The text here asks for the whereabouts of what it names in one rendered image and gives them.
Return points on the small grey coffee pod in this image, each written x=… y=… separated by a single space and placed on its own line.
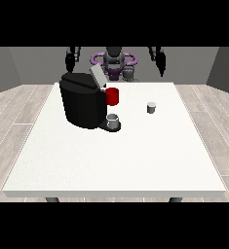
x=151 y=108

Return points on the pale grey machine lid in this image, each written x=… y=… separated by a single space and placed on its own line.
x=98 y=75

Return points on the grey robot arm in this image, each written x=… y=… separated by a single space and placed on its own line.
x=75 y=50

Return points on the black coffee machine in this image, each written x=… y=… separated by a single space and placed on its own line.
x=82 y=102

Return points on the red pod holder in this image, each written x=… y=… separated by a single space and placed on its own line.
x=112 y=96

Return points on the grey robot trunk purple rings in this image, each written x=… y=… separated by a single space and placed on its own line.
x=113 y=61

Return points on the dark table leg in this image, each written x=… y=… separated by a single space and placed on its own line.
x=176 y=199
x=52 y=199

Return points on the small grey cup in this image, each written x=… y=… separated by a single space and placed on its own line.
x=112 y=121

